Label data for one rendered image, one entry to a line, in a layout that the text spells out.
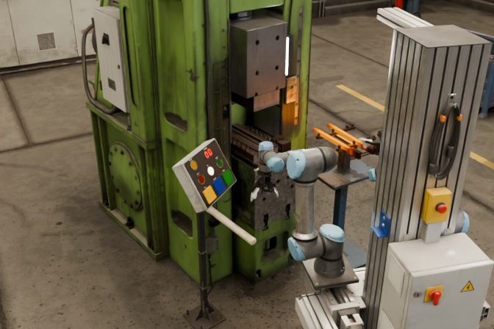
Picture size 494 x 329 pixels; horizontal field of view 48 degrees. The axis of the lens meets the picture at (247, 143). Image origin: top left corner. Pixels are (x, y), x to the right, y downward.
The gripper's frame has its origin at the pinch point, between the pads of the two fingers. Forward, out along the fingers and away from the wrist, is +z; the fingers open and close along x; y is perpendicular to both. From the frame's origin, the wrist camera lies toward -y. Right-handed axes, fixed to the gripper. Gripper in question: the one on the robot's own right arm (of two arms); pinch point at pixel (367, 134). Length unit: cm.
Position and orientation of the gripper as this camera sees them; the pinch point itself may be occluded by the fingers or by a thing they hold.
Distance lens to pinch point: 356.5
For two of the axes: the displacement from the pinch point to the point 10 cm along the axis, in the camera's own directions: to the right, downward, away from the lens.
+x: 8.7, -2.2, 4.4
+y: 0.0, 8.9, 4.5
